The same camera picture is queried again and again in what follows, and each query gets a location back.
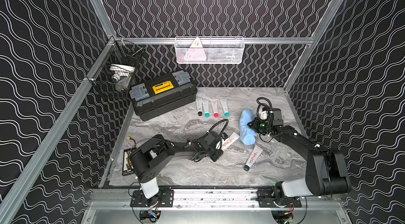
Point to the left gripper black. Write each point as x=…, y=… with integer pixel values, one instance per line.
x=217, y=149

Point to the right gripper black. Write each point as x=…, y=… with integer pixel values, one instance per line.
x=253, y=126

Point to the white tube orange cap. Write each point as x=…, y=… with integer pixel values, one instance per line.
x=231, y=139

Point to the blue microfiber cloth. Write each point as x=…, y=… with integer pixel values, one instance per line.
x=247, y=135

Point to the white tube dark blue cap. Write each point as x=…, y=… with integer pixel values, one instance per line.
x=256, y=152

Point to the white tube pink cap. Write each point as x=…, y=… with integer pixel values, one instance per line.
x=214, y=103

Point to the white tube teal cap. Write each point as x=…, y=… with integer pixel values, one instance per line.
x=225, y=108

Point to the white tube black cap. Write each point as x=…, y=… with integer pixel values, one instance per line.
x=199, y=105

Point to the white tube green cap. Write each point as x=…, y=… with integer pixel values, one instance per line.
x=205, y=104

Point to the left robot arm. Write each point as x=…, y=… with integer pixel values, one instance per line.
x=148, y=160

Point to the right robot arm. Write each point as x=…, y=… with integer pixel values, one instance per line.
x=326, y=169

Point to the black toolbox yellow latch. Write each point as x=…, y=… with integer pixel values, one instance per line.
x=162, y=94

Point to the black battery pack card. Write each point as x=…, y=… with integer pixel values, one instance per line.
x=127, y=165

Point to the pink triangle item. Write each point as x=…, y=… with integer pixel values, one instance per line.
x=195, y=52

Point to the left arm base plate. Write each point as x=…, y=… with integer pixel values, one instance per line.
x=164, y=198

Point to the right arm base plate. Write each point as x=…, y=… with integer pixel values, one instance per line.
x=275, y=198

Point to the clear wall basket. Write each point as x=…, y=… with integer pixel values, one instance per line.
x=219, y=50

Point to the black wire basket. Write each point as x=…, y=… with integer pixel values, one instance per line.
x=117, y=72

